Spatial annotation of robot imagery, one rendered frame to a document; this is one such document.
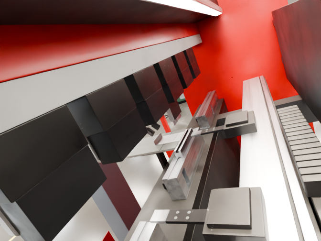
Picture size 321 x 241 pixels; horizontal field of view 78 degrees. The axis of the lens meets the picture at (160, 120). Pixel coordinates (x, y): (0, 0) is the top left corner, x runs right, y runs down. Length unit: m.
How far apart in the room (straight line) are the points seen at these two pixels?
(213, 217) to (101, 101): 0.33
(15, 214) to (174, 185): 0.49
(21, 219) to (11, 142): 0.11
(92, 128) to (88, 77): 0.11
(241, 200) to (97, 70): 0.41
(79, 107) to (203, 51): 1.30
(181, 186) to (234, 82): 1.11
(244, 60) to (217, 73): 0.21
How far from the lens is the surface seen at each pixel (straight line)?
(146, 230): 0.59
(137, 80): 0.60
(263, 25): 1.60
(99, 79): 0.47
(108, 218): 1.58
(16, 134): 0.34
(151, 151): 0.89
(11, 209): 0.36
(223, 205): 0.45
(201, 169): 0.87
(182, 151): 0.81
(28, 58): 0.39
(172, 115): 0.81
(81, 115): 0.46
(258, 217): 0.44
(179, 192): 0.74
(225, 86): 1.66
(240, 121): 0.78
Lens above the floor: 1.34
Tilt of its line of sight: 16 degrees down
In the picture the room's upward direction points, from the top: 24 degrees counter-clockwise
